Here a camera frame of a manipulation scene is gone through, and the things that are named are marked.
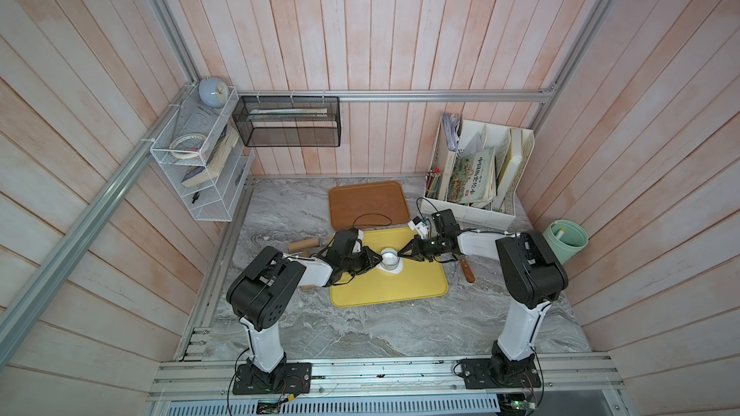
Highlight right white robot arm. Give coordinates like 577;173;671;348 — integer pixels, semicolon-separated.
399;209;568;374

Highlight yellow plastic tray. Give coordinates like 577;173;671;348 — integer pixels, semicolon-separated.
330;227;448;307

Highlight metal dough scraper wooden handle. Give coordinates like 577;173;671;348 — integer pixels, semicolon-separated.
458;256;476;284

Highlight white desk file organizer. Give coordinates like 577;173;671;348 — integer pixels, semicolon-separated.
420;113;535;230

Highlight book on wire shelf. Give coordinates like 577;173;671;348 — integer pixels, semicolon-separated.
181;123;240;188

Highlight white tape roll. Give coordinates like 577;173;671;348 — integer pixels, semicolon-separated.
168;133;206;160

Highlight green plastic cup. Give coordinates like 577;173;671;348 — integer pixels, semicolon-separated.
543;220;589;265

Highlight illustrated picture book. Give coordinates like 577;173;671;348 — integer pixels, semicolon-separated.
446;148;495;205

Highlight white dough piece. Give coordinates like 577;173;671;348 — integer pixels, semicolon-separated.
377;262;404;275

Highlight black mesh wall basket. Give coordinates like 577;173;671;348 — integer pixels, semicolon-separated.
232;96;342;148

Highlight wooden dough roller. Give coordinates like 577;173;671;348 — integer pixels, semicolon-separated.
288;238;326;290

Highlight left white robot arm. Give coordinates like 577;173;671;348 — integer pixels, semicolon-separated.
225;227;383;375

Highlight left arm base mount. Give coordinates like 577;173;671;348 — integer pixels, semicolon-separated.
231;356;312;396

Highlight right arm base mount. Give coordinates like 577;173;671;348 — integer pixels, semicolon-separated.
456;341;543;390

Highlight white wire wall shelf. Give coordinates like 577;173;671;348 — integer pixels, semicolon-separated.
150;84;254;221

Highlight brown plastic tray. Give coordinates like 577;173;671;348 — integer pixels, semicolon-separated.
329;181;410;230

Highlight pens in organizer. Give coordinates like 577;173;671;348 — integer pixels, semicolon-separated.
425;168;441;198

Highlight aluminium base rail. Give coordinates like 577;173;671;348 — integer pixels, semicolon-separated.
144;352;636;415

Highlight clear glass bowl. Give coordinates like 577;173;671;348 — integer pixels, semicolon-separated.
380;248;402;267

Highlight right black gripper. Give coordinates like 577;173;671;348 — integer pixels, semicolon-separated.
398;236;445;263

